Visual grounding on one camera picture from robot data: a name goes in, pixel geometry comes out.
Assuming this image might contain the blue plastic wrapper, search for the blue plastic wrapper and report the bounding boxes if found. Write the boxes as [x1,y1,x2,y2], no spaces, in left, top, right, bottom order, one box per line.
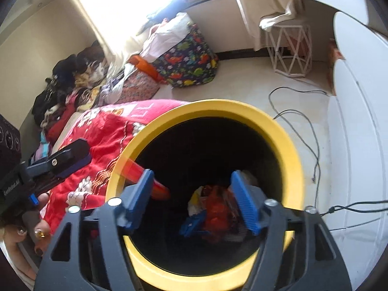
[179,210,207,237]

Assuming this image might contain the cream curtain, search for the cream curtain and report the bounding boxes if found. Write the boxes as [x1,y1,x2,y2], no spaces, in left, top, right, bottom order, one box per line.
[227,0,307,52]
[57,0,152,67]

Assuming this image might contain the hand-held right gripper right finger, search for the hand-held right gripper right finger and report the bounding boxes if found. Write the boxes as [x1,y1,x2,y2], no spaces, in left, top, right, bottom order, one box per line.
[230,170,353,291]

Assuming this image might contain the dinosaur print basket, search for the dinosaur print basket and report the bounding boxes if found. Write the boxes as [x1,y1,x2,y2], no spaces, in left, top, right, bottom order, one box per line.
[152,24,219,88]

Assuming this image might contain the person's left hand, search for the person's left hand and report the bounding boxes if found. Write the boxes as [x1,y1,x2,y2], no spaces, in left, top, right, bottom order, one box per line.
[0,192,57,280]

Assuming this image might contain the white plastic bag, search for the white plastic bag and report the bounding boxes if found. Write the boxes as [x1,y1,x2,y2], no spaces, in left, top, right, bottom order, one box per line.
[188,186,210,216]

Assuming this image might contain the white wire side table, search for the white wire side table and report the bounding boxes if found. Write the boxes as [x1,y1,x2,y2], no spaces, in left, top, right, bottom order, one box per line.
[265,18,313,78]

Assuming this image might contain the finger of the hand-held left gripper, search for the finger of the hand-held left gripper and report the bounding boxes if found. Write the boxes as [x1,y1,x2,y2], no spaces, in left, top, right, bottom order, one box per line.
[26,138,92,195]

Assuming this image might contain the beige bed sheet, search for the beige bed sheet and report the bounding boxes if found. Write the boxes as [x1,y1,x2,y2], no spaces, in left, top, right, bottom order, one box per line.
[50,111,82,155]

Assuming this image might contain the black cable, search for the black cable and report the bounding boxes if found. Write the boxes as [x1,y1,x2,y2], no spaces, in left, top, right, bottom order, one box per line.
[320,200,388,216]

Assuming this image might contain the white laundry bag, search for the white laundry bag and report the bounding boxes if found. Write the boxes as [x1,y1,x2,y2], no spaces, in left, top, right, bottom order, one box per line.
[141,12,194,64]

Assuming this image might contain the black bin yellow rim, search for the black bin yellow rim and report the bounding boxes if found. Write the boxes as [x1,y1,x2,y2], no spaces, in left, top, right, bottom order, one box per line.
[105,98,304,291]

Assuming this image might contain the orange bag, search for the orange bag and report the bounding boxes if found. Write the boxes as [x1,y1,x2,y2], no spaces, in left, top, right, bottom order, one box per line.
[129,55,167,84]

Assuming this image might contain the red floral blanket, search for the red floral blanket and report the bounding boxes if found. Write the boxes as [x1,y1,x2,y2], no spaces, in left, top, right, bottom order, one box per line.
[39,98,188,240]

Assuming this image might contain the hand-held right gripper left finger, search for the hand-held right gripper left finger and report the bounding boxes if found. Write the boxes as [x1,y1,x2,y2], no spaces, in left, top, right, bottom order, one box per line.
[33,168,156,291]

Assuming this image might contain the striped colourful cloth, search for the striped colourful cloth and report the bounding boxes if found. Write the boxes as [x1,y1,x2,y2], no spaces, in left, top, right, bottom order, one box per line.
[30,141,53,164]

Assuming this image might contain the floral pink bag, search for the floral pink bag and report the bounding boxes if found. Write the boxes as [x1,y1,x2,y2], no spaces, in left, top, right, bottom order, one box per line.
[117,70,161,105]

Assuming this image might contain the red folded cloth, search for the red folded cloth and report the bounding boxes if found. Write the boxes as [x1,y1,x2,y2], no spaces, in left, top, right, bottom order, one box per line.
[45,103,78,141]

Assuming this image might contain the grey floor cable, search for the grey floor cable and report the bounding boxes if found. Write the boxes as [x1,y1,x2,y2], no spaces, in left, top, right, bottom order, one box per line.
[269,86,331,185]

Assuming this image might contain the pale purple clothes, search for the pale purple clothes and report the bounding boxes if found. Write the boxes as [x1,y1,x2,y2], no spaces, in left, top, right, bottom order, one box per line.
[100,64,137,104]

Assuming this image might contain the red plastic bag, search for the red plastic bag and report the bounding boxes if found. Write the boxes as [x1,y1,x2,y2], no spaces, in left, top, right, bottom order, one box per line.
[200,185,243,237]

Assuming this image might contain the brown cardboard box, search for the brown cardboard box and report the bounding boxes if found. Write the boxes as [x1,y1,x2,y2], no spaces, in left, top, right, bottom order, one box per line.
[329,38,346,64]

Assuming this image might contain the pile of dark clothes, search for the pile of dark clothes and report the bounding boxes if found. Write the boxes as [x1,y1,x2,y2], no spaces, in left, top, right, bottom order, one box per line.
[32,47,113,128]

